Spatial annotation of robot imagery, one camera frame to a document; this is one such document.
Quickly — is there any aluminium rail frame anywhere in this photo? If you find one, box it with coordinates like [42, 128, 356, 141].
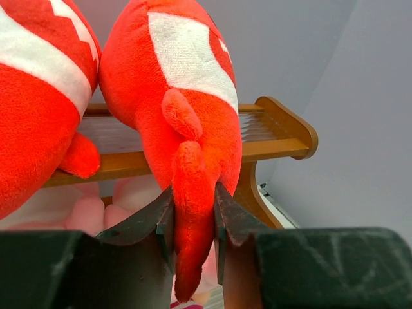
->
[257, 183, 299, 229]

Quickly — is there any red shark plush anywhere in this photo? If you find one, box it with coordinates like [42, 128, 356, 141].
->
[99, 1, 242, 303]
[1, 1, 101, 217]

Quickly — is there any wooden three-tier shelf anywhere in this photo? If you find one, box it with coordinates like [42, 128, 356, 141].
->
[41, 95, 319, 230]

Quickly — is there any pink pig plush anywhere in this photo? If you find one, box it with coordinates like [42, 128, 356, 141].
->
[104, 175, 218, 308]
[1, 182, 104, 236]

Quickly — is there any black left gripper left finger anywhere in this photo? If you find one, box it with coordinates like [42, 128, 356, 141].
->
[96, 185, 176, 274]

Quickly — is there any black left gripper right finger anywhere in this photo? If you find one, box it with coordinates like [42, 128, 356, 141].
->
[214, 182, 270, 286]

